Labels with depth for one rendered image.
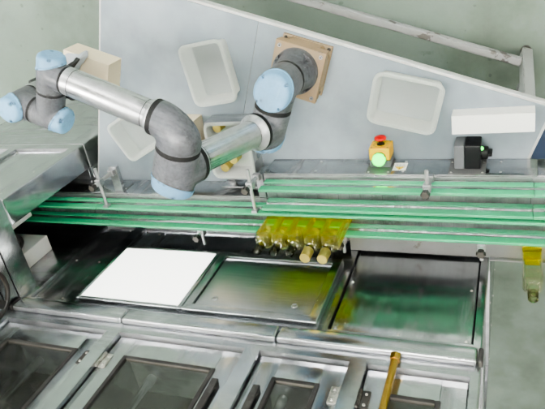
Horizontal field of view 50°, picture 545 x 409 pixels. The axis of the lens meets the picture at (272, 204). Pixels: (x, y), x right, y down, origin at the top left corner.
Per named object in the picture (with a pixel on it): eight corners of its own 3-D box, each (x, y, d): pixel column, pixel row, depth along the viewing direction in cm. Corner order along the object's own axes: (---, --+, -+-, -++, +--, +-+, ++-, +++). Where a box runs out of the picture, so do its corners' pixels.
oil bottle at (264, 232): (276, 218, 218) (255, 250, 201) (273, 205, 216) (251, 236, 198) (289, 219, 216) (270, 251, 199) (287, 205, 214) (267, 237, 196)
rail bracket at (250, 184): (258, 202, 217) (246, 219, 207) (250, 160, 209) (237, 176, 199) (266, 202, 215) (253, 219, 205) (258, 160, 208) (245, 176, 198)
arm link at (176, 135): (193, 124, 139) (22, 54, 149) (186, 163, 145) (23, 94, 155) (215, 107, 148) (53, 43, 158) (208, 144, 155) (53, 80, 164)
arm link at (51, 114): (59, 104, 155) (23, 90, 156) (59, 140, 161) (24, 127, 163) (77, 93, 161) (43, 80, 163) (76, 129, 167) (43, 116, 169)
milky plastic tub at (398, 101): (379, 62, 191) (374, 71, 184) (449, 76, 186) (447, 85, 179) (370, 112, 201) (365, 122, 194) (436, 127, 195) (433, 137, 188)
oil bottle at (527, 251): (521, 256, 192) (522, 306, 171) (522, 241, 189) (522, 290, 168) (541, 256, 190) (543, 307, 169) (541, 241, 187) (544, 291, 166)
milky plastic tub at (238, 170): (223, 169, 231) (214, 178, 224) (211, 114, 220) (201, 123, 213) (264, 169, 224) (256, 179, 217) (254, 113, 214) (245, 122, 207)
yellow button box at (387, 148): (374, 157, 207) (370, 167, 201) (372, 138, 203) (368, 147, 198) (394, 157, 204) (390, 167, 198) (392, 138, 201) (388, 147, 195)
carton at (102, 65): (77, 42, 190) (63, 49, 184) (121, 58, 188) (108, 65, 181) (77, 77, 197) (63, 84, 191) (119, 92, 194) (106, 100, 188)
